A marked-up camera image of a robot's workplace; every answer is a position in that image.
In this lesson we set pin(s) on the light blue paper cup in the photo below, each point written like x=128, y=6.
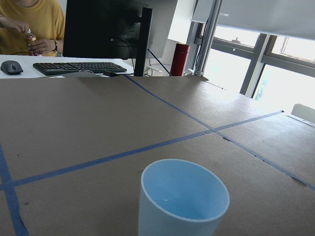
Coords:
x=180, y=198

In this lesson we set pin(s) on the red thermos bottle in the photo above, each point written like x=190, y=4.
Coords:
x=179, y=59

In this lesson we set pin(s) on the black computer monitor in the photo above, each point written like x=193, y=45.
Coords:
x=118, y=29

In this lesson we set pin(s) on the black keyboard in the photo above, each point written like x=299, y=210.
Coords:
x=72, y=67

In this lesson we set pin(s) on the person in yellow shirt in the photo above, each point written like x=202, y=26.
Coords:
x=46, y=20

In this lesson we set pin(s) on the orange drink bottle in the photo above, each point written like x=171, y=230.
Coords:
x=29, y=38

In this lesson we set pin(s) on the dark grey computer mouse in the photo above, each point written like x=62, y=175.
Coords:
x=11, y=67

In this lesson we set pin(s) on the grey window roller blind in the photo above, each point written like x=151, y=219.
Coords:
x=295, y=18

